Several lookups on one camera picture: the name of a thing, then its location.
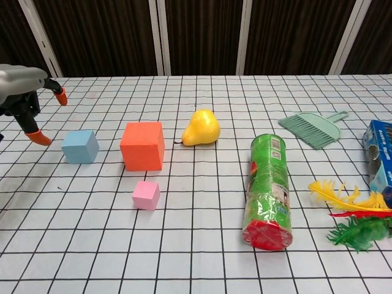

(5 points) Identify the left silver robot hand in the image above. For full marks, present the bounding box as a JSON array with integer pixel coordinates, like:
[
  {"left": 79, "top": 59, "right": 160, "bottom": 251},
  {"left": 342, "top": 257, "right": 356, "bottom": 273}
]
[{"left": 0, "top": 64, "right": 68, "bottom": 146}]

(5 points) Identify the blue foam cube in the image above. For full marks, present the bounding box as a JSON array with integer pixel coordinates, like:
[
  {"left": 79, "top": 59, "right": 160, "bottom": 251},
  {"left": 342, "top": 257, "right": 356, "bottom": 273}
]
[{"left": 61, "top": 129, "right": 100, "bottom": 165}]

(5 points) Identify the small pink cube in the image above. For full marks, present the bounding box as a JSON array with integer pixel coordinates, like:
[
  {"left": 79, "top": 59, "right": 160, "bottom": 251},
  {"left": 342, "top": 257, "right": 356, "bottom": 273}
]
[{"left": 132, "top": 180, "right": 161, "bottom": 211}]

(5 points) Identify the black pleated curtain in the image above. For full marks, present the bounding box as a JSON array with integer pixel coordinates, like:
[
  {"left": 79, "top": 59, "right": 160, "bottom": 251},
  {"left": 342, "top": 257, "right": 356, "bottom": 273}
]
[{"left": 0, "top": 0, "right": 392, "bottom": 79}]

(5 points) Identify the large orange foam block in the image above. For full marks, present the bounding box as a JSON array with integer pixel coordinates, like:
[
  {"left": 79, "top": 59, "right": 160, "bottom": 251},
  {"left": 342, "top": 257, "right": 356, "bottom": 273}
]
[{"left": 119, "top": 121, "right": 166, "bottom": 172}]

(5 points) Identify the yellow pear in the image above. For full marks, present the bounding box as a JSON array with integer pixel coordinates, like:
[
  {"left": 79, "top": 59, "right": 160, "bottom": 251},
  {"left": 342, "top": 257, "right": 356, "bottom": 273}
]
[{"left": 174, "top": 109, "right": 221, "bottom": 147}]

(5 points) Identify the white black-grid tablecloth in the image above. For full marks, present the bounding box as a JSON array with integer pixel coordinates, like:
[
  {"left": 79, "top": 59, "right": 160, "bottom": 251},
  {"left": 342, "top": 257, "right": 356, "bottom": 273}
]
[{"left": 0, "top": 73, "right": 392, "bottom": 294}]

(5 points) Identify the green chip can red lid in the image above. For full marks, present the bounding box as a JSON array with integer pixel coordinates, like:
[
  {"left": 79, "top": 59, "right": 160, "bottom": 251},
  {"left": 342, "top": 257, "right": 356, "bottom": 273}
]
[{"left": 241, "top": 133, "right": 294, "bottom": 252}]

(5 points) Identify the mint green hand brush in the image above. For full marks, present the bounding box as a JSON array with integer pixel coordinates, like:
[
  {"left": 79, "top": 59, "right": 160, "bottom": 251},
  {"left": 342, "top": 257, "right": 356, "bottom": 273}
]
[{"left": 277, "top": 110, "right": 350, "bottom": 150}]

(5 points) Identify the blue cardboard box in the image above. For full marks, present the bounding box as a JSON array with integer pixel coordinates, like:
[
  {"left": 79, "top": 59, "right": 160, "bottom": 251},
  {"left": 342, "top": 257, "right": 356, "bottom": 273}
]
[{"left": 363, "top": 119, "right": 392, "bottom": 194}]

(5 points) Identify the colourful feather shuttlecock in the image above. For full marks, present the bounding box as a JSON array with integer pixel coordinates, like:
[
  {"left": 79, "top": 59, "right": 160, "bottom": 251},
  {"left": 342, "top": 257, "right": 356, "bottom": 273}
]
[{"left": 307, "top": 180, "right": 392, "bottom": 254}]

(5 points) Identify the white partition post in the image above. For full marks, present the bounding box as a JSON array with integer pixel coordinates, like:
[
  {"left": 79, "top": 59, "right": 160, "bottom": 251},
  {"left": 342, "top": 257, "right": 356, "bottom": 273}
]
[
  {"left": 20, "top": 0, "right": 64, "bottom": 77},
  {"left": 236, "top": 0, "right": 257, "bottom": 75},
  {"left": 328, "top": 0, "right": 370, "bottom": 75},
  {"left": 148, "top": 0, "right": 172, "bottom": 76}
]

